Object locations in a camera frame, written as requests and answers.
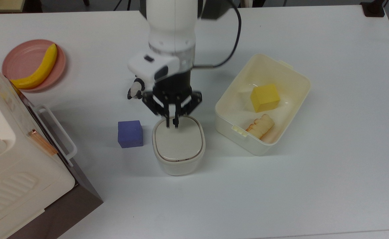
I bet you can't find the cream plastic storage box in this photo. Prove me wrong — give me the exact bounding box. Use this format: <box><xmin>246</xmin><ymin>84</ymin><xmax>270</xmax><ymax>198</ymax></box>
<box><xmin>214</xmin><ymin>53</ymin><xmax>312</xmax><ymax>156</ymax></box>

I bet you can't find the wooden background table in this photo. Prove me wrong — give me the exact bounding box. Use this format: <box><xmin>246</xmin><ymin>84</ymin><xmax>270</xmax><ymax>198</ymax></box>
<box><xmin>0</xmin><ymin>0</ymin><xmax>26</xmax><ymax>13</ymax></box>

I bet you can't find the yellow cube block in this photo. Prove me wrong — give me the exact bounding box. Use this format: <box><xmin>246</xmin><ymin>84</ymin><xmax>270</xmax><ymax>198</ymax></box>
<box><xmin>250</xmin><ymin>84</ymin><xmax>280</xmax><ymax>113</ymax></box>

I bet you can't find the yellow toy banana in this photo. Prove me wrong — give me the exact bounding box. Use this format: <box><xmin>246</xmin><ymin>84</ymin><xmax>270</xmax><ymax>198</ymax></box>
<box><xmin>10</xmin><ymin>43</ymin><xmax>58</xmax><ymax>90</ymax></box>

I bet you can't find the purple cube block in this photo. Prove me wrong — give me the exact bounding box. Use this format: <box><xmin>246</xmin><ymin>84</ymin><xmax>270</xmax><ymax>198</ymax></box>
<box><xmin>118</xmin><ymin>120</ymin><xmax>144</xmax><ymax>148</ymax></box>

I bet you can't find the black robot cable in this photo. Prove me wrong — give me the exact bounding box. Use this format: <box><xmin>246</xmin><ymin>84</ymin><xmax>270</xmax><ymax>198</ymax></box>
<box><xmin>192</xmin><ymin>0</ymin><xmax>242</xmax><ymax>69</ymax></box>

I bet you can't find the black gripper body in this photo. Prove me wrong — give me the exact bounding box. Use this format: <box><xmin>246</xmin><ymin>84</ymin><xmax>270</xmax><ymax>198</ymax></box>
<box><xmin>152</xmin><ymin>68</ymin><xmax>193</xmax><ymax>97</ymax></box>

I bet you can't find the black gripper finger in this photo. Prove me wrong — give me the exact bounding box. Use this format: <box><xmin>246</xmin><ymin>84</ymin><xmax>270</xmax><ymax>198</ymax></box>
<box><xmin>142</xmin><ymin>92</ymin><xmax>170</xmax><ymax>128</ymax></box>
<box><xmin>174</xmin><ymin>91</ymin><xmax>203</xmax><ymax>128</ymax></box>

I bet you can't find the cream trash can with lid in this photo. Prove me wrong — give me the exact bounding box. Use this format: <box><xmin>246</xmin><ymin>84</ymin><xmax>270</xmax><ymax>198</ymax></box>
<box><xmin>152</xmin><ymin>116</ymin><xmax>206</xmax><ymax>176</ymax></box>

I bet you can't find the toy toast slice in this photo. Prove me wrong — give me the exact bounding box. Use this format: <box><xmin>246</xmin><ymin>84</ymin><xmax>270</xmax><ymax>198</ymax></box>
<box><xmin>246</xmin><ymin>114</ymin><xmax>282</xmax><ymax>144</ymax></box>

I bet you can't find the black table clamp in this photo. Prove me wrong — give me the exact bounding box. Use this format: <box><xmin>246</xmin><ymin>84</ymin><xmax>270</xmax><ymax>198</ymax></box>
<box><xmin>360</xmin><ymin>1</ymin><xmax>386</xmax><ymax>18</ymax></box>

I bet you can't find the pink round plate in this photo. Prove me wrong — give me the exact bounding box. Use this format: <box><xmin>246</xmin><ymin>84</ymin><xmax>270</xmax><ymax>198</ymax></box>
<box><xmin>2</xmin><ymin>39</ymin><xmax>66</xmax><ymax>93</ymax></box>

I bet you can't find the small panda figurine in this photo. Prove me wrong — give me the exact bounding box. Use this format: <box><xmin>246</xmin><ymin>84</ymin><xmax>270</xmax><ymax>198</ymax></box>
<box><xmin>127</xmin><ymin>78</ymin><xmax>146</xmax><ymax>100</ymax></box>

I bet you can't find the white toy microwave oven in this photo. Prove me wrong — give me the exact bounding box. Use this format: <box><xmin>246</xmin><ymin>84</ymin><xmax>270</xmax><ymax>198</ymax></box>
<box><xmin>0</xmin><ymin>53</ymin><xmax>104</xmax><ymax>239</ymax></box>

